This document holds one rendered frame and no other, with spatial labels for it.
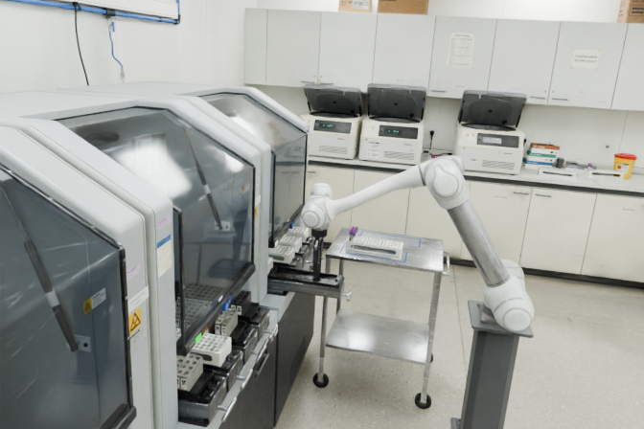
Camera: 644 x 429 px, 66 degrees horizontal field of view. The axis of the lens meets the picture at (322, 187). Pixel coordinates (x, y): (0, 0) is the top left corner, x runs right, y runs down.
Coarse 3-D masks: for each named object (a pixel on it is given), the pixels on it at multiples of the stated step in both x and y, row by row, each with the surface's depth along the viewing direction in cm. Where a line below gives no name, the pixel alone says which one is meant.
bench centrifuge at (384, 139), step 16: (368, 96) 457; (384, 96) 456; (400, 96) 453; (416, 96) 449; (368, 112) 473; (384, 112) 483; (400, 112) 478; (416, 112) 474; (368, 128) 444; (384, 128) 442; (400, 128) 440; (416, 128) 438; (368, 144) 444; (384, 144) 441; (400, 144) 438; (416, 144) 435; (368, 160) 448; (384, 160) 444; (400, 160) 442; (416, 160) 439
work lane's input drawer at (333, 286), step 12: (276, 276) 233; (288, 276) 234; (300, 276) 235; (312, 276) 236; (324, 276) 236; (336, 276) 235; (276, 288) 230; (288, 288) 229; (300, 288) 227; (312, 288) 226; (324, 288) 225; (336, 288) 224; (348, 300) 226
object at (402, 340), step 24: (336, 240) 277; (408, 240) 283; (432, 240) 285; (384, 264) 252; (408, 264) 251; (432, 264) 252; (432, 288) 294; (336, 312) 313; (360, 312) 309; (432, 312) 252; (336, 336) 281; (360, 336) 283; (384, 336) 284; (408, 336) 285; (432, 336) 256; (408, 360) 264; (432, 360) 306
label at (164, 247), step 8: (168, 216) 128; (160, 224) 125; (160, 240) 126; (168, 240) 130; (160, 248) 126; (168, 248) 130; (160, 256) 127; (168, 256) 131; (160, 264) 127; (168, 264) 131; (160, 272) 127
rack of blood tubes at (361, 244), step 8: (360, 240) 263; (368, 240) 263; (376, 240) 264; (384, 240) 265; (392, 240) 265; (352, 248) 261; (360, 248) 262; (368, 248) 262; (376, 248) 268; (384, 248) 256; (392, 248) 255; (400, 248) 255; (376, 256) 259; (384, 256) 257; (392, 256) 256; (400, 256) 255
